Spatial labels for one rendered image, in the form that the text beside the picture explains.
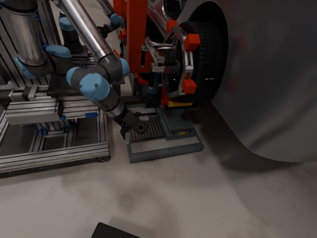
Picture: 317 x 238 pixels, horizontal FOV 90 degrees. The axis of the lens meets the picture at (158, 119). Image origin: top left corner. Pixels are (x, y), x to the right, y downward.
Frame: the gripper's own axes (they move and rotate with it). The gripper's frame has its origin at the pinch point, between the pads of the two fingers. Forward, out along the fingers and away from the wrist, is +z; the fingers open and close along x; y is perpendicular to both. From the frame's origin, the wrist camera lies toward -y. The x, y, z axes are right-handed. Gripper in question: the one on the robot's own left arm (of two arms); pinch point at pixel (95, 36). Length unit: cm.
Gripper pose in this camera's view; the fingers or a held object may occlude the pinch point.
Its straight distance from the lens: 194.5
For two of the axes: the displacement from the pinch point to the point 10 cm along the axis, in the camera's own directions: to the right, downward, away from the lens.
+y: -0.2, 8.5, -5.3
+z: -8.7, 2.4, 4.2
